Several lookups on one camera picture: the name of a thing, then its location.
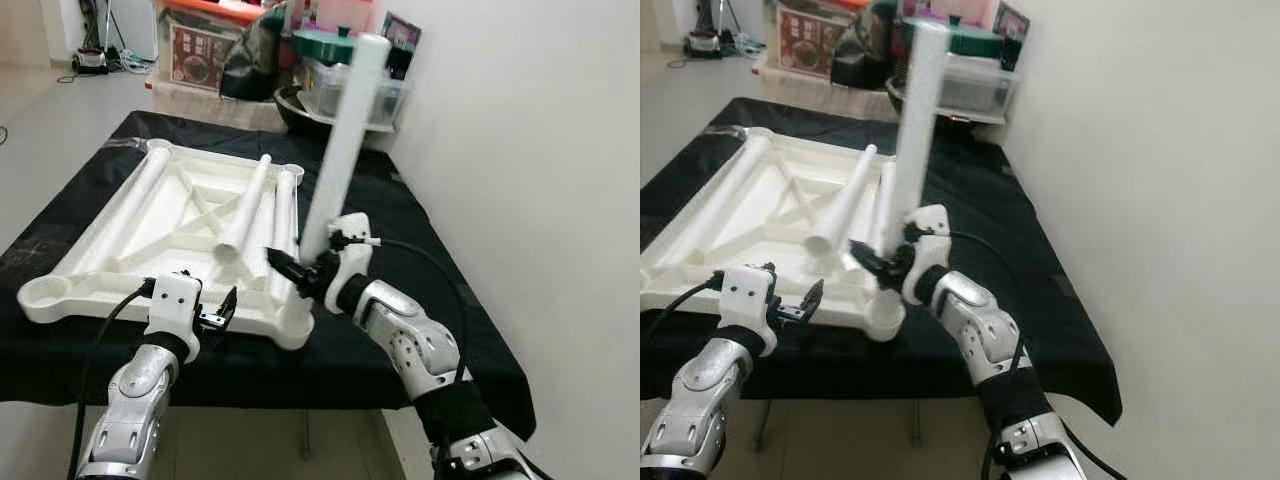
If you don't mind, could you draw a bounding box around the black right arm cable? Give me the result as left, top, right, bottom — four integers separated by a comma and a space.
950, 232, 1031, 401
372, 236, 476, 401

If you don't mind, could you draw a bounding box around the white plastic table leg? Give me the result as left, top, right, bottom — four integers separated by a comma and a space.
213, 153, 273, 263
868, 160, 901, 251
805, 145, 879, 256
268, 170, 303, 301
655, 135, 773, 266
75, 143, 173, 273
297, 33, 393, 263
878, 22, 953, 291

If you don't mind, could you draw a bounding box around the beige cloth covered bench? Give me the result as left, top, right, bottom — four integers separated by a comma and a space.
755, 65, 896, 121
150, 78, 286, 133

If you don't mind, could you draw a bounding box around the black shiny bag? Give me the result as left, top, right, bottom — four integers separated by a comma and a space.
220, 5, 301, 101
832, 0, 906, 91

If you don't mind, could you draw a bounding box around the white plastic table top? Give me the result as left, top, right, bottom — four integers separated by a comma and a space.
640, 128, 906, 343
18, 140, 316, 351

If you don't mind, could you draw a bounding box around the black tablecloth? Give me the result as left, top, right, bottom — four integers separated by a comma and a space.
0, 110, 536, 441
640, 98, 1123, 426

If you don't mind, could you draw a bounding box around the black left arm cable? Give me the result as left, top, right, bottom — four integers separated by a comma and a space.
68, 280, 156, 480
640, 278, 723, 331

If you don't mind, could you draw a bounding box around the green pot lid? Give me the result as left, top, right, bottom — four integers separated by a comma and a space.
293, 28, 361, 66
900, 22, 1004, 59

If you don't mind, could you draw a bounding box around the black wok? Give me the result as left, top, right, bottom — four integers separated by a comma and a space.
273, 85, 331, 136
885, 78, 936, 126

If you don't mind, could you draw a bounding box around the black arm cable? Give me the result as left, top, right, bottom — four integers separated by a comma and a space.
640, 278, 723, 331
950, 232, 1031, 401
372, 236, 476, 401
68, 280, 156, 480

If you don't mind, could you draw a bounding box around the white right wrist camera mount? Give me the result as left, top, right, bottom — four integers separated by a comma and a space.
903, 205, 953, 306
325, 213, 376, 306

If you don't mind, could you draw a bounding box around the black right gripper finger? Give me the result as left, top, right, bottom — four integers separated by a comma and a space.
265, 250, 311, 293
848, 242, 893, 289

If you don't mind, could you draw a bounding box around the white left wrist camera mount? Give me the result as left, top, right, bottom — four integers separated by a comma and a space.
147, 272, 204, 363
718, 265, 781, 351

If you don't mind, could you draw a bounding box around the dark picture frame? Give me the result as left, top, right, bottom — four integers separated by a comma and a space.
380, 12, 423, 79
990, 3, 1031, 71

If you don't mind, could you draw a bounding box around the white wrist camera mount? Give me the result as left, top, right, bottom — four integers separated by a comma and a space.
325, 213, 376, 306
903, 205, 953, 306
718, 265, 781, 351
147, 272, 204, 363

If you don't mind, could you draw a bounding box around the clear plastic lidded container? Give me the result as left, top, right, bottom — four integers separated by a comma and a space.
298, 60, 411, 126
935, 55, 1021, 123

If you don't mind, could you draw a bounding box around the storage box with orange lid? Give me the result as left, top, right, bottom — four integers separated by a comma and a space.
765, 0, 876, 81
155, 0, 266, 91

